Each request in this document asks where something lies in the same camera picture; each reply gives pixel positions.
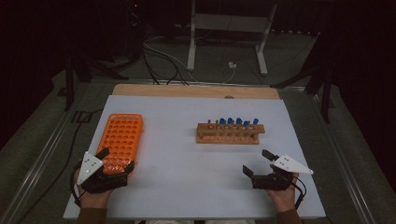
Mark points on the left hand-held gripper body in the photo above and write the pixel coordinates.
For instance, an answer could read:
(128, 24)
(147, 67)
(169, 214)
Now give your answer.
(88, 165)

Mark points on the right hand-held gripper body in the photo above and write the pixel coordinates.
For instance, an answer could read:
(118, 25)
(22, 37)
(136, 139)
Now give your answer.
(289, 164)

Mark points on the orange plastic tube rack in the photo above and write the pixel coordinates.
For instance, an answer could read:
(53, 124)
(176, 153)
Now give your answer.
(123, 133)

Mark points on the blue-capped test tube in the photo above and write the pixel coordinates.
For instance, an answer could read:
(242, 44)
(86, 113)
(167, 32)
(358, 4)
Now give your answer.
(230, 120)
(246, 123)
(222, 120)
(255, 121)
(238, 120)

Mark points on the wooden test tube rack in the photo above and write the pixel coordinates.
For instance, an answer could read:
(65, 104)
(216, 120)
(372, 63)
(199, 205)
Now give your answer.
(229, 137)

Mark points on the person's right hand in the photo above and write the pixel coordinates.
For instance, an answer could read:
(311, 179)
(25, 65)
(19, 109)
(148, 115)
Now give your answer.
(285, 199)

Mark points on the person's left hand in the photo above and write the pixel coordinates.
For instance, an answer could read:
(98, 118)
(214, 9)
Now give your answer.
(93, 200)

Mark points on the white board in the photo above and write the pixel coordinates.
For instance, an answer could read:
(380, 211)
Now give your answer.
(186, 174)

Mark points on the black stand with angled legs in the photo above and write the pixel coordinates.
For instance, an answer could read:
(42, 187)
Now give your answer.
(69, 84)
(326, 99)

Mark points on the white plug adapter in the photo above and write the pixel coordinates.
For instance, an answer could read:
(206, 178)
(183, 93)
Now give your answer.
(232, 65)

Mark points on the grey metal stand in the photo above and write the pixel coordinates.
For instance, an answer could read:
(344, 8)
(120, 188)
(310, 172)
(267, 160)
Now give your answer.
(230, 23)

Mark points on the metal floor rail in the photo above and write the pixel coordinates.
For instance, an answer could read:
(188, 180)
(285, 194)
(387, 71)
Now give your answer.
(40, 161)
(342, 168)

